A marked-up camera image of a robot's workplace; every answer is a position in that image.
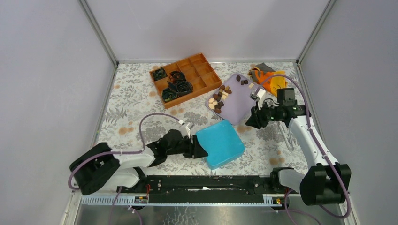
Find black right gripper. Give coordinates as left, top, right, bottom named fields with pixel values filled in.
left=245, top=100, right=282, bottom=130

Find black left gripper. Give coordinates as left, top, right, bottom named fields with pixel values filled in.
left=166, top=135, right=208, bottom=160

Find teal box lid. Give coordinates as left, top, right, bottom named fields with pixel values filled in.
left=196, top=120, right=245, bottom=170

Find metal serving tongs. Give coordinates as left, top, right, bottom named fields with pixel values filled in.
left=278, top=121, right=295, bottom=152

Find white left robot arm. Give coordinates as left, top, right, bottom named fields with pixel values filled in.
left=69, top=129, right=208, bottom=195

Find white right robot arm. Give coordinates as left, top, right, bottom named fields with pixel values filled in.
left=245, top=88, right=351, bottom=205

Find orange grey cloth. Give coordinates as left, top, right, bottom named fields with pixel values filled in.
left=248, top=63, right=288, bottom=96

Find lavender plastic tray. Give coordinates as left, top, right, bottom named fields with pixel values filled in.
left=205, top=73, right=259, bottom=125

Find pile of assorted chocolates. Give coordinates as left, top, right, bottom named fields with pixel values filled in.
left=207, top=74, right=254, bottom=114

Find rolled dark green tie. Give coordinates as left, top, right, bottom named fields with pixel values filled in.
left=161, top=88, right=179, bottom=103

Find rolled dark patterned tie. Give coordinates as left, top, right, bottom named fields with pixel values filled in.
left=168, top=81, right=193, bottom=97

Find wooden compartment tray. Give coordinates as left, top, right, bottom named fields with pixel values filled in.
left=150, top=53, right=222, bottom=109

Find rolled dark floral tie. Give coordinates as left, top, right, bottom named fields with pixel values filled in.
left=152, top=67, right=168, bottom=81

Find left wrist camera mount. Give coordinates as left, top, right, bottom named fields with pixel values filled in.
left=178, top=120, right=194, bottom=139

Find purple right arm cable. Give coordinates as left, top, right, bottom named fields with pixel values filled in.
left=253, top=74, right=352, bottom=225

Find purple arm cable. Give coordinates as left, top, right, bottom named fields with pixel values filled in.
left=68, top=113, right=184, bottom=225
left=253, top=74, right=352, bottom=225

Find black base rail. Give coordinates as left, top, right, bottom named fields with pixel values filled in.
left=117, top=175, right=288, bottom=205

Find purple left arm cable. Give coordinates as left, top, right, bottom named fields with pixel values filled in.
left=68, top=113, right=184, bottom=225

